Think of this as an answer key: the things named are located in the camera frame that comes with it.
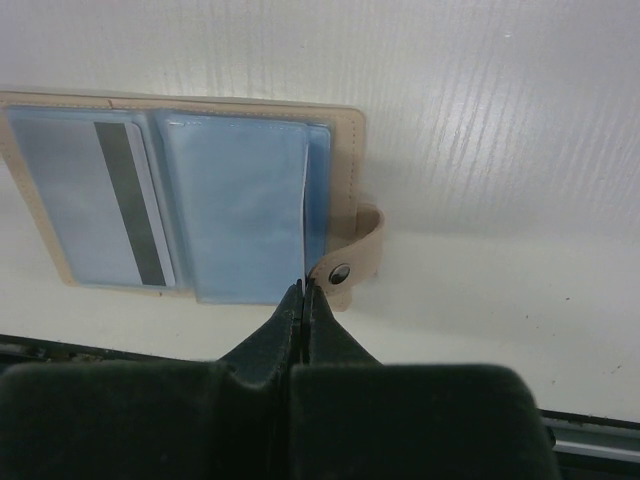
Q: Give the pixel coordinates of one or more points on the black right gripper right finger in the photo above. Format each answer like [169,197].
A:
[351,417]

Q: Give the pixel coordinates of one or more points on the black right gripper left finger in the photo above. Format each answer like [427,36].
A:
[155,419]

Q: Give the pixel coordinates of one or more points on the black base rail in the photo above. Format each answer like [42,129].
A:
[16,350]

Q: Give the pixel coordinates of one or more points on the aluminium frame rail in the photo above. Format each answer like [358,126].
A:
[596,437]

